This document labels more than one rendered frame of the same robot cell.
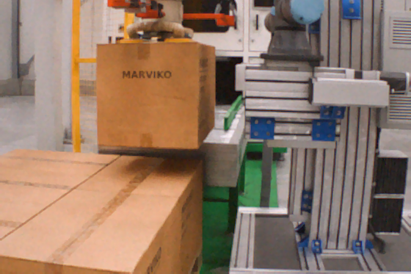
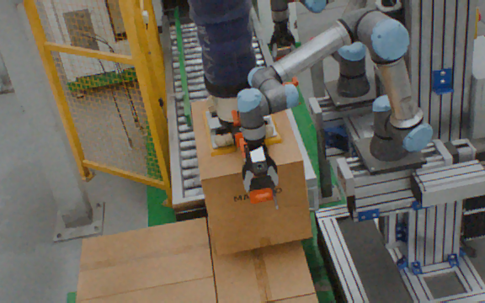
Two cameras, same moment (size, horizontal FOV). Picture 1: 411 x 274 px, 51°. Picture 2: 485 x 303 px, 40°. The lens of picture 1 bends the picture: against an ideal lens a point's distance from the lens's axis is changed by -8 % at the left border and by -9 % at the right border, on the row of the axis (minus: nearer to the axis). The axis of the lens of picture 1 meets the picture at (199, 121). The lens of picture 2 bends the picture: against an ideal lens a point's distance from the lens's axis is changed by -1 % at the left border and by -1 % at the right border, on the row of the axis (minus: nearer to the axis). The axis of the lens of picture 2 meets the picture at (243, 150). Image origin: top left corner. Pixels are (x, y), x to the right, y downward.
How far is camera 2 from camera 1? 1.68 m
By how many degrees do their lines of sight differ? 28
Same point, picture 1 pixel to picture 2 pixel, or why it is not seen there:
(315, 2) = (425, 135)
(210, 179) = not seen: hidden behind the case
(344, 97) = (450, 197)
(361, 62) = (450, 119)
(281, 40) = (385, 149)
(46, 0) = (5, 13)
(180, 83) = (291, 194)
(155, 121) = (271, 226)
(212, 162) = not seen: hidden behind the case
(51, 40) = (30, 62)
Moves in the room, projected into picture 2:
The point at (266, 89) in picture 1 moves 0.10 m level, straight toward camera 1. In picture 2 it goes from (373, 189) to (381, 205)
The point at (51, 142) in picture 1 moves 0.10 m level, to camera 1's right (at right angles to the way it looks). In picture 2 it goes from (66, 171) to (83, 167)
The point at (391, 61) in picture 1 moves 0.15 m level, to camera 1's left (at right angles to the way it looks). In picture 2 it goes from (482, 120) to (448, 130)
